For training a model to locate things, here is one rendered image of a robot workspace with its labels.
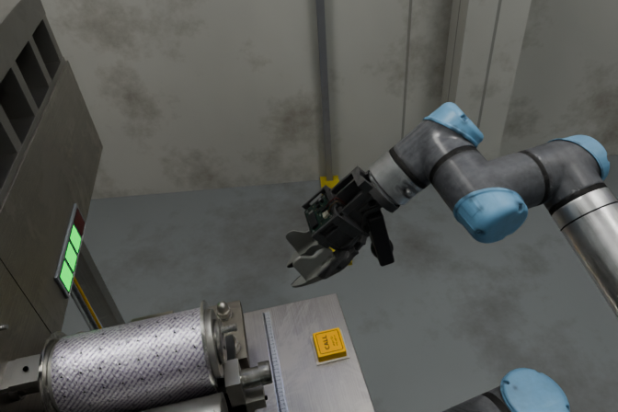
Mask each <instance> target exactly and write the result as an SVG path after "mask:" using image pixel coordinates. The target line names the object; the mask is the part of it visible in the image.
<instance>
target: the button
mask: <svg viewBox="0 0 618 412"><path fill-rule="evenodd" d="M313 340H314V343H315V350H316V354H317V358H318V360H319V362H321V361H329V360H333V359H336V358H341V357H345V356H347V351H346V348H345V344H344V341H343V338H342V336H341V332H340V329H339V327H337V328H333V329H329V330H325V331H321V332H316V333H313Z"/></svg>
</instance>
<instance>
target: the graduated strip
mask: <svg viewBox="0 0 618 412"><path fill-rule="evenodd" d="M262 316H263V322H264V327H265V333H266V339H267V344H268V350H269V360H270V366H271V371H272V377H273V382H274V388H275V394H276V399H277V405H278V410H279V412H289V411H288V407H287V401H286V396H285V391H284V386H283V380H282V376H281V370H280V361H279V356H278V351H277V346H276V341H275V336H274V331H273V325H272V321H271V315H270V311H268V312H264V313H262Z"/></svg>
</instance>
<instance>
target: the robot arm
mask: <svg viewBox="0 0 618 412"><path fill-rule="evenodd" d="M483 139H484V135H483V133H482V132H481V131H479V129H478V128H477V127H476V126H475V125H474V124H473V123H472V122H471V120H470V119H469V118H468V117H467V116H466V115H465V114H464V113H463V112H462V111H461V110H460V109H459V107H458V106H457V105H456V104H454V103H452V102H446V103H444V104H443V105H441V106H440V107H439V108H438V109H436V110H435V111H434V112H432V113H431V114H430V115H429V116H428V117H425V118H424V119H423V121H422V122H421V123H420V124H419V125H418V126H417V127H415V128H414V129H413V130H412V131H411V132H410V133H409V134H407V135H406V136H405V137H404V138H403V139H402V140H401V141H399V142H398V143H397V144H396V145H395V146H394V147H392V148H391V149H390V150H388V151H387V152H386V153H385V154H384V155H382V156H381V157H380V158H379V159H378V160H377V161H376V162H374V163H373V164H372V165H371V166H370V170H368V171H367V172H364V171H363V170H362V169H361V168H359V167H358V166H356V167H355V168H354V169H353V170H352V171H351V172H350V173H348V174H347V175H346V176H345V177H344V178H343V179H342V180H340V181H339V182H338V183H337V184H336V186H335V187H334V188H332V189H331V188H330V187H328V186H327V185H324V186H323V187H322V188H321V189H320V190H319V191H318V192H316V194H315V195H314V196H313V197H312V198H311V199H310V200H308V201H307V202H306V203H305V204H304V205H303V206H302V207H303V208H304V209H305V211H304V215H305V218H306V221H307V224H308V227H309V230H308V231H306V232H301V231H295V230H292V231H290V232H289V233H287V234H286V239H287V240H288V242H289V243H290V244H291V245H292V246H293V247H294V249H295V250H296V251H295V252H294V253H293V255H292V257H291V258H290V260H289V262H288V263H287V268H292V267H294V268H295V269H296V270H297V271H298V272H299V273H300V274H301V275H300V276H299V277H298V278H297V279H296V280H295V281H294V282H293V283H292V284H291V286H292V287H294V288H297V287H303V286H306V285H309V284H313V283H315V282H318V281H320V280H325V279H327V278H329V277H331V276H333V275H335V274H337V273H339V272H340V271H341V270H343V269H344V268H345V267H346V266H347V265H348V264H349V263H350V261H351V260H352V259H353V258H354V257H355V256H356V255H358V254H359V250H360V249H361V247H362V246H363V245H365V244H366V240H367V237H370V238H371V240H372V242H371V251H372V254H373V255H374V256H375V257H376V258H378V261H379V263H380V265H381V266H382V267H383V266H386V265H389V264H392V263H394V262H395V259H394V255H393V251H394V246H393V243H392V241H391V240H390V239H389V236H388V233H387V230H386V226H385V222H384V218H383V214H382V212H381V208H382V207H383V208H385V209H386V210H387V211H389V212H394V211H396V210H397V209H398V208H399V207H400V205H405V204H406V203H407V202H408V201H410V200H411V199H412V198H414V197H415V196H416V195H417V194H418V193H419V192H420V191H421V190H423V189H424V188H426V187H427V186H428V185H429V184H432V186H433V187H434V188H435V189H436V190H437V192H438V193H439V194H440V196H441V197H442V199H443V200H444V201H445V203H446V204H447V205H448V207H449V208H450V209H451V211H452V212H453V215H454V217H455V219H456V220H457V222H459V223H460V224H462V225H463V227H464V228H465V229H466V230H467V231H468V233H469V234H470V235H471V236H472V237H473V238H474V239H475V240H476V241H478V242H480V243H486V244H488V243H494V242H497V241H499V240H502V239H503V238H504V237H505V236H507V235H511V234H512V233H514V232H515V231H516V230H517V229H519V228H520V227H521V225H522V224H523V223H524V222H525V220H526V218H527V216H528V209H530V208H532V207H535V206H538V205H541V204H543V205H544V206H545V208H546V209H547V210H548V211H549V213H550V215H551V216H552V218H553V219H554V221H555V223H556V225H557V226H558V228H559V229H560V231H561V232H562V234H563V235H564V237H565V238H566V240H567V242H568V243H569V244H570V246H571V247H572V249H573V250H574V252H575V253H576V255H577V256H578V259H579V260H580V262H581V263H582V265H583V266H584V268H585V269H586V271H587V272H588V274H589V275H590V277H591V278H592V280H593V281H594V283H595V284H596V286H597V287H598V289H599V290H600V292H601V294H602V296H603V297H604V299H605V300H606V302H607V303H608V305H609V306H610V307H611V309H612V311H613V312H614V314H615V315H616V317H617V318H618V200H617V199H616V198H615V197H614V196H613V194H612V193H611V191H610V190H609V189H608V187H607V186H606V185H605V183H604V182H603V180H604V179H605V178H606V177H607V176H608V174H609V171H610V162H609V161H608V159H607V152H606V150H605V149H604V147H603V146H602V145H601V144H600V143H599V142H598V141H597V140H595V139H593V138H591V137H589V136H587V135H574V136H570V137H566V138H558V139H553V140H551V141H549V142H547V143H544V144H541V145H537V146H534V147H532V148H529V149H526V150H522V151H519V152H517V153H514V154H508V155H505V156H501V157H499V158H496V159H493V160H490V161H487V160H486V159H485V158H484V157H483V156H482V155H481V154H480V152H479V151H478V150H477V149H476V148H477V146H478V145H479V144H480V143H481V142H482V141H483ZM320 193H322V194H323V195H322V196H321V197H320V198H319V199H318V200H317V201H315V202H314V203H313V204H312V205H311V204H310V202H311V201H312V200H314V199H315V198H316V197H317V196H318V195H319V194H320ZM329 247H331V248H333V249H335V250H336V251H334V252H333V251H332V249H331V248H329ZM319 249H320V250H319ZM317 250H319V251H318V252H317V253H316V254H315V252H316V251H317ZM442 412H570V406H569V403H568V400H567V396H566V395H565V393H564V391H563V390H562V389H561V387H560V386H559V385H558V384H557V383H556V382H555V381H554V380H552V379H551V378H550V377H548V376H547V375H545V374H544V373H542V372H537V371H536V370H533V369H528V368H519V369H514V370H512V371H510V372H508V373H507V374H506V375H505V376H504V377H503V379H502V380H501V384H500V386H498V387H496V388H494V389H492V390H489V391H487V392H485V393H483V394H481V395H478V396H475V397H473V398H471V399H469V400H466V401H464V402H462V403H461V404H459V405H456V406H453V407H451V408H448V409H446V410H444V411H442Z"/></svg>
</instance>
